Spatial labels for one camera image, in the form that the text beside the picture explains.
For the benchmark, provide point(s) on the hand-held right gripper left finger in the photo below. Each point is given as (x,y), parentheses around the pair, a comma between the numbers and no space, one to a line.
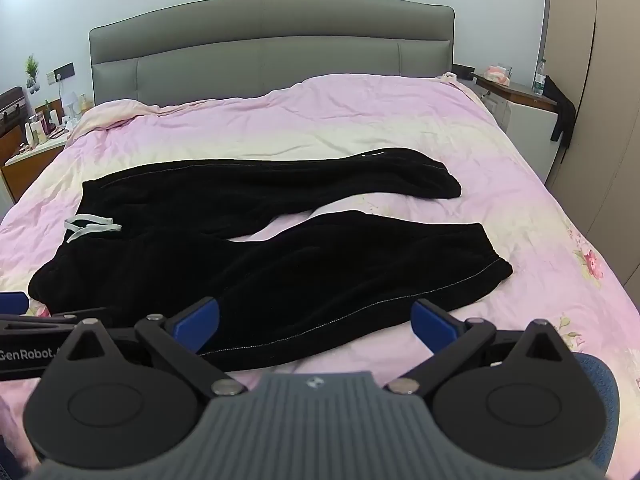
(195,322)

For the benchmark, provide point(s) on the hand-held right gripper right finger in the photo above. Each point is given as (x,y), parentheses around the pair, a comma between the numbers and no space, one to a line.
(435,325)

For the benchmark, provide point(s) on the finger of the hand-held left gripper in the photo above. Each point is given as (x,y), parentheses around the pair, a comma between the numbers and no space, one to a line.
(65,322)
(12,304)

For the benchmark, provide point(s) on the black pants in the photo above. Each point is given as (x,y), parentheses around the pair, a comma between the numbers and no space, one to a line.
(300,260)

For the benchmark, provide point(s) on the wooden nightstand with white top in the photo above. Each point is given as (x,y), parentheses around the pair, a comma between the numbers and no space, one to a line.
(25,170)

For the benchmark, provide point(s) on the group of cosmetic bottles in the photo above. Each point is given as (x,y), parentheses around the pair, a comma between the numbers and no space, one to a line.
(50,120)

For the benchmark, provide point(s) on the dark brown suitcase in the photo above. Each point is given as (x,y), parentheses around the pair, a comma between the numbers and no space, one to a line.
(10,105)

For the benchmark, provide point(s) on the white nightstand with brown top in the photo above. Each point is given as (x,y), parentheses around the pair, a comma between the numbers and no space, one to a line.
(530,125)

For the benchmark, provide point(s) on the small potted plant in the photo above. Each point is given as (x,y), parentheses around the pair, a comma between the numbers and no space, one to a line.
(31,70)

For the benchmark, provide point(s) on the pink floral blanket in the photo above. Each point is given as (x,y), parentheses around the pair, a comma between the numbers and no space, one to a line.
(310,115)

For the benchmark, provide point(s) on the black hanging garment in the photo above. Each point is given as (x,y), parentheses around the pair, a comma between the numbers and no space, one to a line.
(562,105)

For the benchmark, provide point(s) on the pink tissue box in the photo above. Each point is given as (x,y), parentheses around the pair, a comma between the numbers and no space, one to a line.
(498,74)

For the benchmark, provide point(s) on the clear water bottle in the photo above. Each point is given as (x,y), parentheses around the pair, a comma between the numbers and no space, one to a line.
(539,77)

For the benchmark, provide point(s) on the beige wardrobe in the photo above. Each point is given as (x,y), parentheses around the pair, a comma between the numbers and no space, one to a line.
(605,110)

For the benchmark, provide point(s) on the grey upholstered headboard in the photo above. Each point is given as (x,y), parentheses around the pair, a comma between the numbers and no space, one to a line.
(260,45)

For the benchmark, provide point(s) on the black wall switch panel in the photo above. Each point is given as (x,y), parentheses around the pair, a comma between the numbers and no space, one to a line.
(64,71)

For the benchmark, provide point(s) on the black wall socket panel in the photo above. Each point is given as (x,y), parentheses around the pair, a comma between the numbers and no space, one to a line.
(463,71)

